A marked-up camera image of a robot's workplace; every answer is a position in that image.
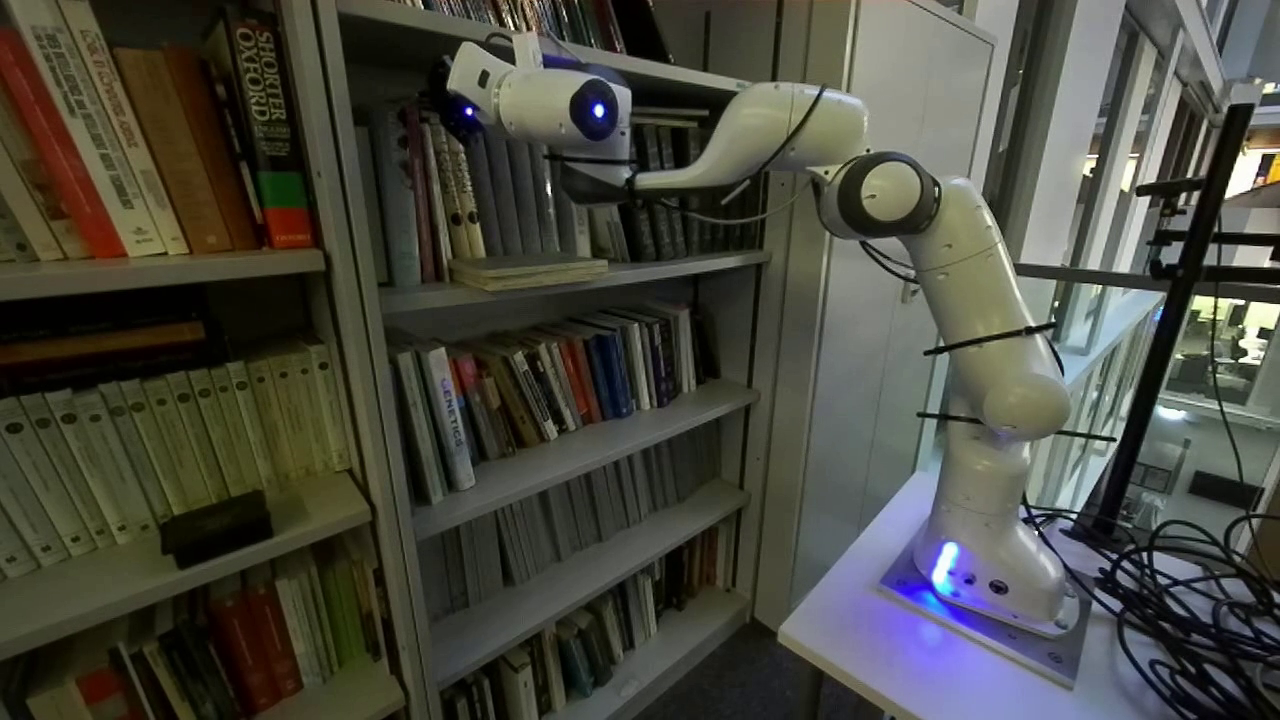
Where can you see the blue grey tall book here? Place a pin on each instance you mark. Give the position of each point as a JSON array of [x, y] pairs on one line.
[[396, 201]]

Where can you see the grey cabinet end panel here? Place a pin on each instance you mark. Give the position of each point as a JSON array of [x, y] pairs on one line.
[[905, 335]]

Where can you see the black tripod stand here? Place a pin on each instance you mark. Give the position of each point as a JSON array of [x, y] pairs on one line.
[[1162, 335]]

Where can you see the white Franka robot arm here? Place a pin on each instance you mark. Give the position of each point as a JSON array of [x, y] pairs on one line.
[[961, 266]]

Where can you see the black leaning binder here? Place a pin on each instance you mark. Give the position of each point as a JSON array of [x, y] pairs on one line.
[[637, 26]]

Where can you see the cream patterned book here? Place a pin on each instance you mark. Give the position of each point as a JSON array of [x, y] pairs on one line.
[[457, 193]]

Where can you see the black book green red base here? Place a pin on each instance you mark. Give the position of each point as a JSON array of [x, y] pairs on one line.
[[264, 123]]

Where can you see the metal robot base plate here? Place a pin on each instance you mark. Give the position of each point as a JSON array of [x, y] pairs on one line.
[[975, 648]]

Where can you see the teal glossy Machine Intelligence book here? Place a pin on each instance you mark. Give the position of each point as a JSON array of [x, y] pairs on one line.
[[476, 201]]

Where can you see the white tall book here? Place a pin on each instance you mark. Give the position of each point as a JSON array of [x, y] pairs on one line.
[[450, 412]]

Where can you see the pale thin booklet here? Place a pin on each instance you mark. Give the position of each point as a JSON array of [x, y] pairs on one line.
[[524, 272]]

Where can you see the grey metal bookshelf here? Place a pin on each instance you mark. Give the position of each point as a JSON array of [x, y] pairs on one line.
[[587, 448], [132, 593]]

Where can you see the red hardcover book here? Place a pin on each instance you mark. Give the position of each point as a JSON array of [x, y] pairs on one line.
[[60, 144]]

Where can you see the black flat box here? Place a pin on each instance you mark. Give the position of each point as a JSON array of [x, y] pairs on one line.
[[216, 525]]

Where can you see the white book dark lettering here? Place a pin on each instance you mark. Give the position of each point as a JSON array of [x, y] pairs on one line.
[[113, 135]]

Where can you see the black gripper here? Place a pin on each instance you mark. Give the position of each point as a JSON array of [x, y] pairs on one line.
[[460, 117]]

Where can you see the cream Machine Intelligence 2 book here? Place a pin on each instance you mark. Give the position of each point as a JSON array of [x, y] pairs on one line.
[[575, 220]]

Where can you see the brown hardcover book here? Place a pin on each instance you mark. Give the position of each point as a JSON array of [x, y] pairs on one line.
[[182, 144]]

